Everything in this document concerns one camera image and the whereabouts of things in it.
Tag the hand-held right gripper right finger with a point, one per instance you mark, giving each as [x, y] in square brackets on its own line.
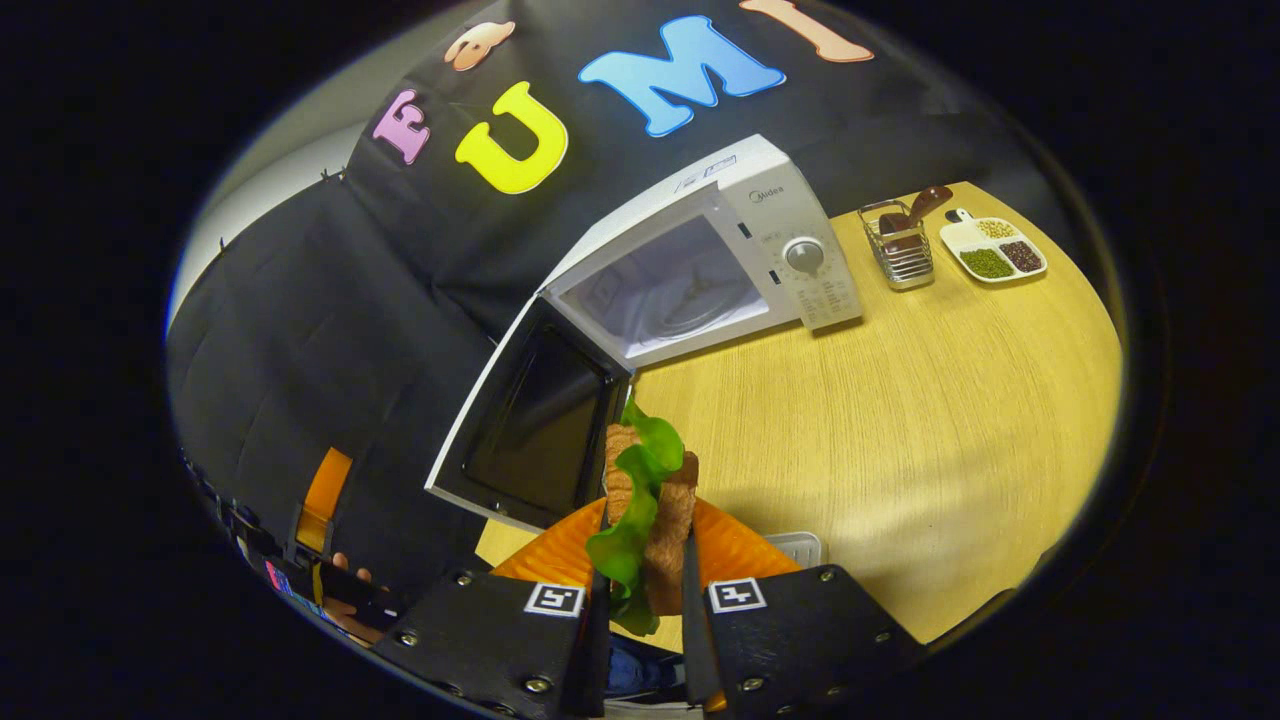
[790, 640]

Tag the lettuce sandwich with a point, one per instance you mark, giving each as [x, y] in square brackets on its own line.
[640, 480]

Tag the person's blue trousers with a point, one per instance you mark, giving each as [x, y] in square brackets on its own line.
[640, 668]

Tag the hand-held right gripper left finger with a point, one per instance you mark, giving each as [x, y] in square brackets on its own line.
[490, 630]

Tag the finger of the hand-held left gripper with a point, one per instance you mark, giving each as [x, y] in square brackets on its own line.
[325, 500]

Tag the white microwave oven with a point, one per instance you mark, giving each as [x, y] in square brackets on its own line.
[700, 190]

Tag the divided white bean plate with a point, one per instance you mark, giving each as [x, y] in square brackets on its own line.
[990, 250]

